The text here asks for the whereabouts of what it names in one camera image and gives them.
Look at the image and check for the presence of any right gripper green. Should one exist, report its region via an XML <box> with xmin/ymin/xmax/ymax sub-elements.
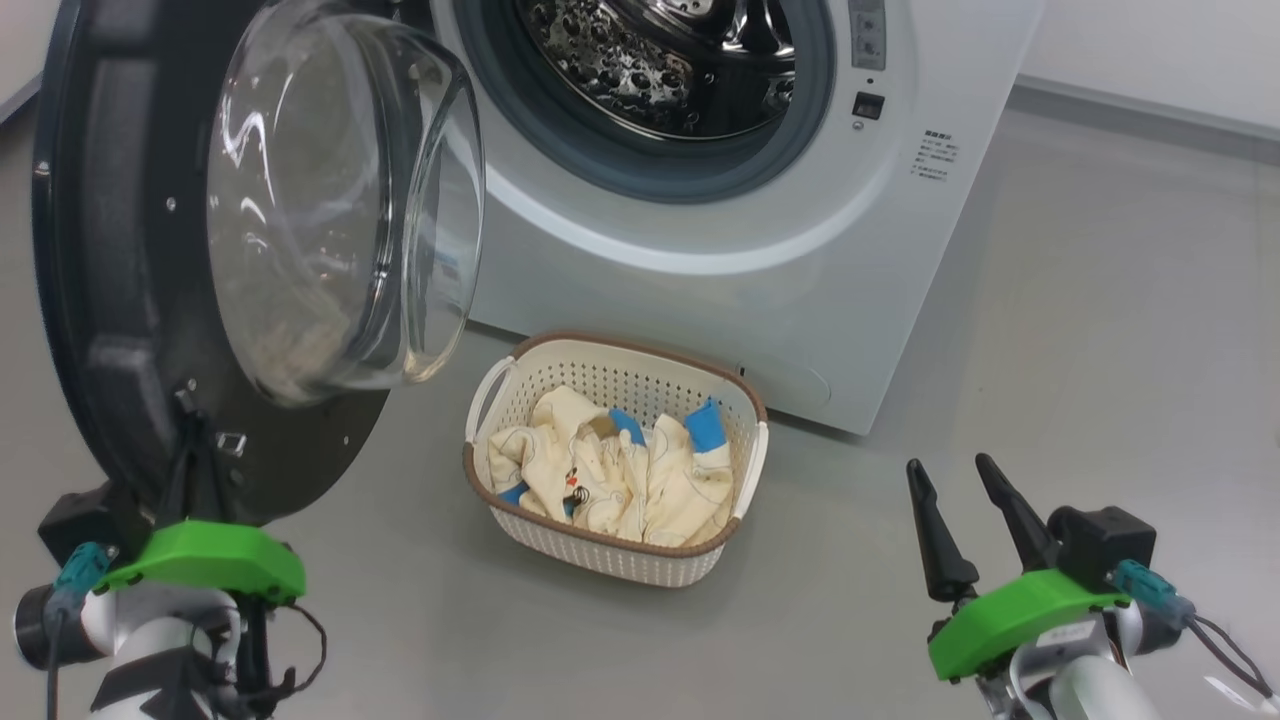
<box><xmin>906</xmin><ymin>453</ymin><xmax>1131</xmax><ymax>683</ymax></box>

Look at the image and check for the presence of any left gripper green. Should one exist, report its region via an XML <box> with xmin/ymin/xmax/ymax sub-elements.
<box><xmin>95</xmin><ymin>415</ymin><xmax>308</xmax><ymax>606</ymax></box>

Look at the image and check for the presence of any washing machine door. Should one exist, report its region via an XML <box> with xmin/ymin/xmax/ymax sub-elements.
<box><xmin>30</xmin><ymin>0</ymin><xmax>488</xmax><ymax>531</ymax></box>

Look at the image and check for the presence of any white front-load washing machine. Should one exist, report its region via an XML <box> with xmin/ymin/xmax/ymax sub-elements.
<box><xmin>400</xmin><ymin>0</ymin><xmax>1046</xmax><ymax>436</ymax></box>

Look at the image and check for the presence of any cream perforated laundry basket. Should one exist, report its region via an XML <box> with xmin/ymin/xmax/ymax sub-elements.
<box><xmin>462</xmin><ymin>331</ymin><xmax>770</xmax><ymax>588</ymax></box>

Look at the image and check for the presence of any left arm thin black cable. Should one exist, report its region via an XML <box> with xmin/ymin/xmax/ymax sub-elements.
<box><xmin>235</xmin><ymin>598</ymin><xmax>328</xmax><ymax>716</ymax></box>

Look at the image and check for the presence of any white cable tag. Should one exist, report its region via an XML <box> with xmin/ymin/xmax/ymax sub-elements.
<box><xmin>1205</xmin><ymin>675</ymin><xmax>1266</xmax><ymax>713</ymax></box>

